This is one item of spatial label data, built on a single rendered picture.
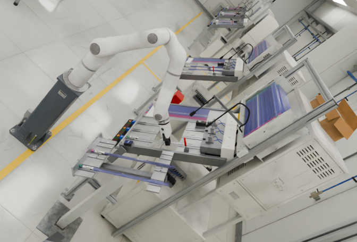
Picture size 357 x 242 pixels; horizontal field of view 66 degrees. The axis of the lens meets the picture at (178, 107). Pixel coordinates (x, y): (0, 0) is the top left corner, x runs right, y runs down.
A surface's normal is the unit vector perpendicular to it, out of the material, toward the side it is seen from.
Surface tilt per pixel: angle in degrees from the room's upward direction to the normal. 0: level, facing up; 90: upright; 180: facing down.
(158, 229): 90
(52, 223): 0
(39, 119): 90
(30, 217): 0
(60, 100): 90
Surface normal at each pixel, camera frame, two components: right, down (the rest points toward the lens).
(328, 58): -0.24, 0.44
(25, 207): 0.69, -0.56
